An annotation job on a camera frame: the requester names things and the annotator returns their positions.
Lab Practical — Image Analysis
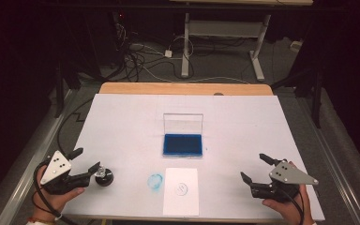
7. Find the white paper sheet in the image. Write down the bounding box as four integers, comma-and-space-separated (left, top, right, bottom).
162, 167, 200, 218

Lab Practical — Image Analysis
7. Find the aluminium floor rail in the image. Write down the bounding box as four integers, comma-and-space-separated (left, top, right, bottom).
0, 89, 78, 225
294, 95, 360, 225

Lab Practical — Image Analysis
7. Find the tangle of black floor cables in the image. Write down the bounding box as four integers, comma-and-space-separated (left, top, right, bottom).
112, 18, 195, 83

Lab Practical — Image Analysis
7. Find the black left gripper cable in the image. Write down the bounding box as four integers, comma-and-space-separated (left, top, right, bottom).
32, 162, 76, 225

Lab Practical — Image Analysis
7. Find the white metal desk frame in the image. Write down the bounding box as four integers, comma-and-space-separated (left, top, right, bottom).
181, 12, 271, 83

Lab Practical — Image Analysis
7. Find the blue ink pad clear case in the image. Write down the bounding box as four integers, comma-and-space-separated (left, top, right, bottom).
162, 112, 204, 158

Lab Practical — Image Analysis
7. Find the person's left hand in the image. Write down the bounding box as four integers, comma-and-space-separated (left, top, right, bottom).
32, 165, 86, 219

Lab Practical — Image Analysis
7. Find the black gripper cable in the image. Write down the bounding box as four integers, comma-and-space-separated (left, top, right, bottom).
279, 187, 306, 225
32, 162, 76, 225

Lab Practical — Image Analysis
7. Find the long white floor cable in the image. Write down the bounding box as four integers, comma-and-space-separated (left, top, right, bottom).
130, 42, 251, 84

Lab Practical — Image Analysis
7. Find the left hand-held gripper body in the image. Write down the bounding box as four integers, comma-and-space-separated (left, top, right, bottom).
39, 150, 76, 195

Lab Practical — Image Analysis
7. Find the thin black floor cable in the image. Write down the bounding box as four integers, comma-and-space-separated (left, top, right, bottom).
56, 97, 95, 155

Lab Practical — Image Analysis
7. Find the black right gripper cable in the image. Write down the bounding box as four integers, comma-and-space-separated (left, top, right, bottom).
279, 187, 306, 225

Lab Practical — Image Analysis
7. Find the black metal stand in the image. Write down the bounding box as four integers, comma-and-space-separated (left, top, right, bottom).
53, 57, 76, 119
271, 60, 324, 129

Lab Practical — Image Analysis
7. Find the person's right hand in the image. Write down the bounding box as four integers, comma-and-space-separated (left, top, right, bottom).
262, 184, 315, 225

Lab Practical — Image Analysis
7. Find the black stamp with crystal handle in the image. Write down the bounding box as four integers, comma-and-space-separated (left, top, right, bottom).
94, 165, 114, 188

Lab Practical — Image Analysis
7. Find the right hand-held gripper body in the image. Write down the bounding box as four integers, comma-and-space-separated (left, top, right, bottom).
249, 160, 320, 203

